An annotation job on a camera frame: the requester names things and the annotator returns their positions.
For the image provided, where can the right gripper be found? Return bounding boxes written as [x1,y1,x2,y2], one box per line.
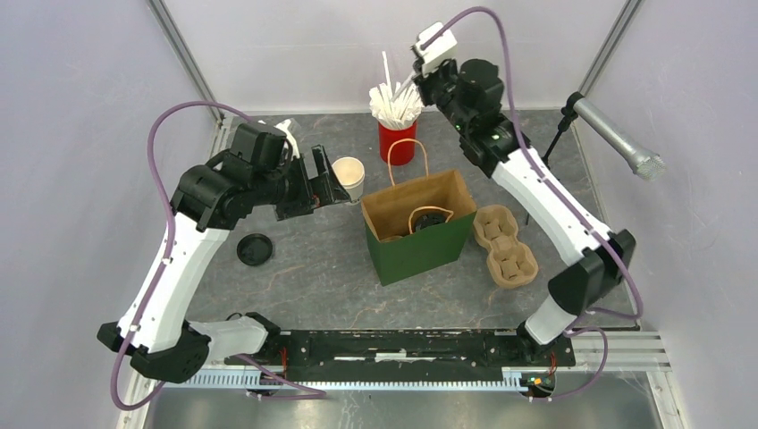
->
[413,53,473,134]

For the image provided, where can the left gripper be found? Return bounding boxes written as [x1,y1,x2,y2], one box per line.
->
[253,144,350,221]

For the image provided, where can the single white straw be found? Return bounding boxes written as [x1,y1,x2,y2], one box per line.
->
[390,72,419,106]

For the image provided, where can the green and brown paper bag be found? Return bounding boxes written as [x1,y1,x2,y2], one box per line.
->
[360,147,477,286]

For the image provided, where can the black coffee cup lid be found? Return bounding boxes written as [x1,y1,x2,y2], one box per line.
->
[411,213,447,233]

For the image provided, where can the single brown pulp cup carrier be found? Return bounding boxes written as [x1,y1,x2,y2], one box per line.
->
[380,235,407,243]

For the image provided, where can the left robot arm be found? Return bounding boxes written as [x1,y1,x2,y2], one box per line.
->
[97,122,350,383]

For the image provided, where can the stack of paper cups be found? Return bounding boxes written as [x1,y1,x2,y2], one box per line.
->
[332,156,366,205]

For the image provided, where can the bundle of white straws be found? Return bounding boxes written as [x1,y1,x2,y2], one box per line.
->
[368,51,424,130]

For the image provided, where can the red straw holder cup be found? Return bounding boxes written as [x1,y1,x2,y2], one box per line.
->
[378,122,417,166]

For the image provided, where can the stack of black lids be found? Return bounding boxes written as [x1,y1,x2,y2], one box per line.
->
[236,233,274,266]

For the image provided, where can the silver microphone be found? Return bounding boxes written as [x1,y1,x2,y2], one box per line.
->
[570,92,666,181]

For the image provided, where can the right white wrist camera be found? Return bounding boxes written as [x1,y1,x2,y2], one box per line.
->
[411,21,457,77]

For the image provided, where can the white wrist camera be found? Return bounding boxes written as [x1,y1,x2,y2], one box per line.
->
[411,21,457,77]
[274,118,301,159]

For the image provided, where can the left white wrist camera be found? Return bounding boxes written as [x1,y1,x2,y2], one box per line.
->
[274,118,301,159]

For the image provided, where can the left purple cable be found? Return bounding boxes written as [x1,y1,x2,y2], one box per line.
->
[111,101,328,412]

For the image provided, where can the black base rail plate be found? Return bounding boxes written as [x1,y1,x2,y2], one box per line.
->
[252,329,576,383]

